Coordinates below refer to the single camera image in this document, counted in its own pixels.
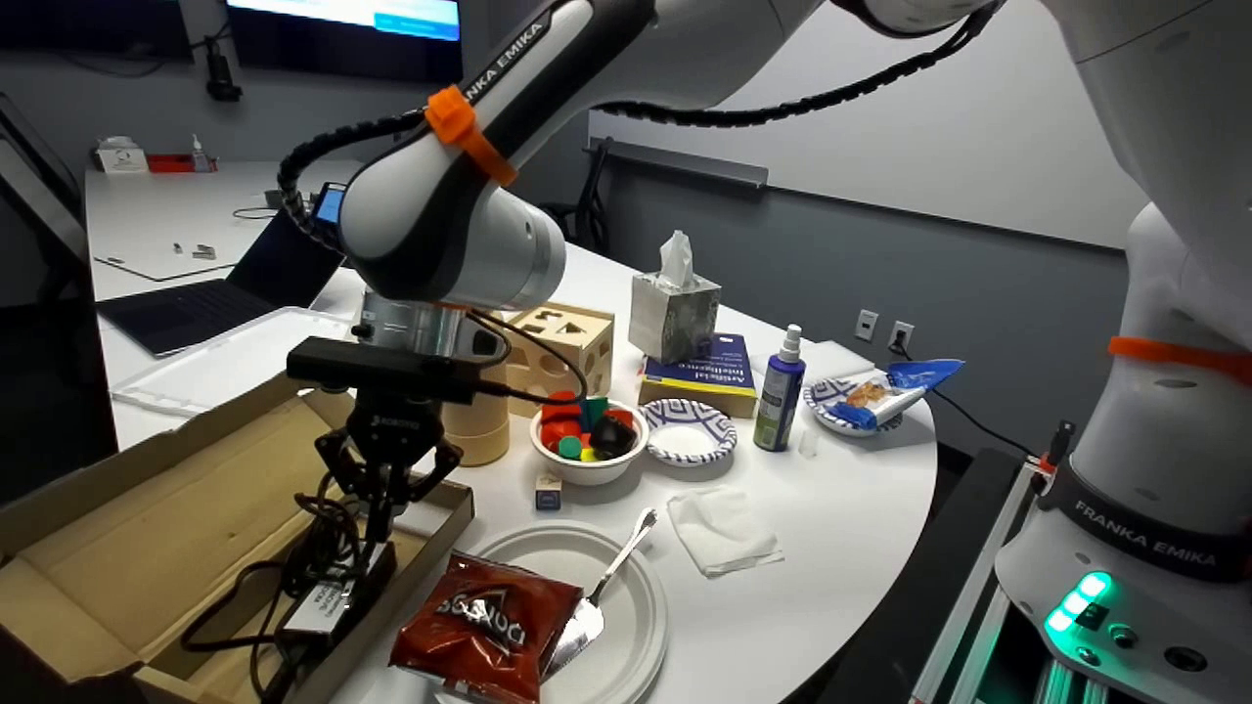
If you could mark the blue and yellow book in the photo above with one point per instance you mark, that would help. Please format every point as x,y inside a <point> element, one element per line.
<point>709,375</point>

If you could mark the white paper sheets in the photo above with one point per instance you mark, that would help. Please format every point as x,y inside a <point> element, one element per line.
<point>163,261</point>

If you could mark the black charger with white label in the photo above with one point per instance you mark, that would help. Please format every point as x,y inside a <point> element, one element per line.
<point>327,609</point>

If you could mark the white wall outlet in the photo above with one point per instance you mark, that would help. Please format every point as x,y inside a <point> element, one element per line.
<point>864,323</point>
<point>902,336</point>

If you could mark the aluminium frame rail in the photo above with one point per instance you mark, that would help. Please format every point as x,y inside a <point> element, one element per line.
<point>973,588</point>

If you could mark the grey tissue box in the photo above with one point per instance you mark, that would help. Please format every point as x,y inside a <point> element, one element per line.
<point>673,313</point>

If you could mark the open cardboard box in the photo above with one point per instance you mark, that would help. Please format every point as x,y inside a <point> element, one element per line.
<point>141,549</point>

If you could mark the red wooden block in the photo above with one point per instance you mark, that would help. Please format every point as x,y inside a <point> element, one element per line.
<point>562,424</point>

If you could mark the red flat item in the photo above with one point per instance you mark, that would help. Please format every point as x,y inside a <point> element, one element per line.
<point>180,162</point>

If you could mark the small wooden cube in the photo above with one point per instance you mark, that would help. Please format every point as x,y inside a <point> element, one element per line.
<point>547,495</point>

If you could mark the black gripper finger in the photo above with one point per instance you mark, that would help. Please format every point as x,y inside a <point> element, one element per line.
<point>345,474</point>
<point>414,481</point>

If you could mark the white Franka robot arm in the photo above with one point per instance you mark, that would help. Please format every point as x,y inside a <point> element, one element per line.
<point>444,220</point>

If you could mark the green wooden block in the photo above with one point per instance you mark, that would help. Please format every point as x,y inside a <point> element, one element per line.
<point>567,447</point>

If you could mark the teal wooden block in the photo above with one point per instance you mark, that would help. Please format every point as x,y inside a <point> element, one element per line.
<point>596,413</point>

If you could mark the black conference camera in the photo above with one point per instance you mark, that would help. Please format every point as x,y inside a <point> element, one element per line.
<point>224,62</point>

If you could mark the small white box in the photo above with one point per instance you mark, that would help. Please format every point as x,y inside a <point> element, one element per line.
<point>117,158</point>

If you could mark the blue spray bottle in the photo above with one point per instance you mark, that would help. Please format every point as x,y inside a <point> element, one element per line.
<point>781,395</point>

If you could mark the wall television screen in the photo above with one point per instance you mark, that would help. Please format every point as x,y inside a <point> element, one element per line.
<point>353,13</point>

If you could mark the white bowl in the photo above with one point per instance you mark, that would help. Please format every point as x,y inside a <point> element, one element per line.
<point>590,471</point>

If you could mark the white paper napkin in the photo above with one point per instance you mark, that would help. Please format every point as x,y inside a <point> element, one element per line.
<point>722,533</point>

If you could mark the blue snack bag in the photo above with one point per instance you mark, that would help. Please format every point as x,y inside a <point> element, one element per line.
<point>893,388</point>

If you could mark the blue patterned paper bowl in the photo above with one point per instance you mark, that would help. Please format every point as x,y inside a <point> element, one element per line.
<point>688,430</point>

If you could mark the red Doritos chip bag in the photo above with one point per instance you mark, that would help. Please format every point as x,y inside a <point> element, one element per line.
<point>490,627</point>

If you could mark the blue patterned paper plate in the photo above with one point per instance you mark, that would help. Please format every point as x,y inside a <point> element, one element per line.
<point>836,404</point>

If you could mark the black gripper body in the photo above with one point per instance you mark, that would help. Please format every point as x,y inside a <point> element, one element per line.
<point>396,424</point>

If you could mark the plain white plate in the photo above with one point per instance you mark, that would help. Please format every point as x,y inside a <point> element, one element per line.
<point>626,627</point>

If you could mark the black flat laptop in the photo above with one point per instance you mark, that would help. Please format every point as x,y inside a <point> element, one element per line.
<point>171,319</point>

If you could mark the yellow wooden block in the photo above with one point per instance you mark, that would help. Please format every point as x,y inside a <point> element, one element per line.
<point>589,455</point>

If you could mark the wooden shape sorter box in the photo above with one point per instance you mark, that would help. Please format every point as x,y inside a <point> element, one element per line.
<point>574,336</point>

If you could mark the clear plastic container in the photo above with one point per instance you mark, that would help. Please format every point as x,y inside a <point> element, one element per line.
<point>208,375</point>

